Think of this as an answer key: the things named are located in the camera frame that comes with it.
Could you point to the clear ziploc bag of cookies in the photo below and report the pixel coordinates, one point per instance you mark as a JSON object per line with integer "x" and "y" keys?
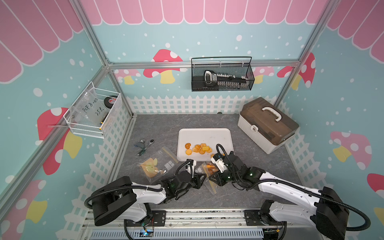
{"x": 158, "y": 165}

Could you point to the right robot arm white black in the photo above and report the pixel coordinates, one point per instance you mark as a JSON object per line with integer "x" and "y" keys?
{"x": 322, "y": 209}

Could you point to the ridged round cookie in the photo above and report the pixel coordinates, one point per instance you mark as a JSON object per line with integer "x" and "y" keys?
{"x": 196, "y": 148}

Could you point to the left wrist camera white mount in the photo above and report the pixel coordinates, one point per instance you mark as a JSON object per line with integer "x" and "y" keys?
{"x": 190, "y": 167}

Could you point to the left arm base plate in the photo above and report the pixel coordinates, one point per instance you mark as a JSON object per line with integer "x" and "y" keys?
{"x": 155, "y": 219}

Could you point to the black tape roll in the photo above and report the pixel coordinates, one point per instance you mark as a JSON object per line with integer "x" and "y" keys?
{"x": 110, "y": 101}

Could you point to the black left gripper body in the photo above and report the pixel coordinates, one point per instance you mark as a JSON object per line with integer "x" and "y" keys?
{"x": 196, "y": 180}

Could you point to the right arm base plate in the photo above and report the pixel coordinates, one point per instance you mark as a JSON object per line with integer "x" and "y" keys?
{"x": 260, "y": 218}

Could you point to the round orange cookie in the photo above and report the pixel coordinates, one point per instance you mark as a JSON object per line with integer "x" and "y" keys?
{"x": 188, "y": 152}

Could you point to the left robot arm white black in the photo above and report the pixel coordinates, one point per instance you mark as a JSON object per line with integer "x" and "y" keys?
{"x": 130, "y": 201}

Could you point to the labelled clear plastic bag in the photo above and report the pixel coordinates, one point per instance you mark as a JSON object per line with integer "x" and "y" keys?
{"x": 88, "y": 110}

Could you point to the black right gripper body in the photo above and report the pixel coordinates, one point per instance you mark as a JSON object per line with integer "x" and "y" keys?
{"x": 223, "y": 178}

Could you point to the black wire mesh basket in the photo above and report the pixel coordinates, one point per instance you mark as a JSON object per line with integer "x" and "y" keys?
{"x": 238, "y": 66}

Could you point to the green handled tool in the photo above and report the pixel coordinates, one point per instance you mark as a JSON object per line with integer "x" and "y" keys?
{"x": 143, "y": 146}

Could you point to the white box brown lid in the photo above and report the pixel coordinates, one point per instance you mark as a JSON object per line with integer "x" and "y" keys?
{"x": 267, "y": 126}

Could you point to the socket set in basket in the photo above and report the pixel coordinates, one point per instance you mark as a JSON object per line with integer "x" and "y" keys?
{"x": 212, "y": 79}

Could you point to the ziploc bag with yellow snack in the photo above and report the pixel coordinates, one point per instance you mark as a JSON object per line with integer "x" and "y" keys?
{"x": 208, "y": 169}

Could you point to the white wire basket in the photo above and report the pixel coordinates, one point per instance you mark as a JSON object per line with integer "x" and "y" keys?
{"x": 113, "y": 122}

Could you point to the white plastic tray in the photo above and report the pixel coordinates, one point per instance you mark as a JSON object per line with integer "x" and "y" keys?
{"x": 203, "y": 137}

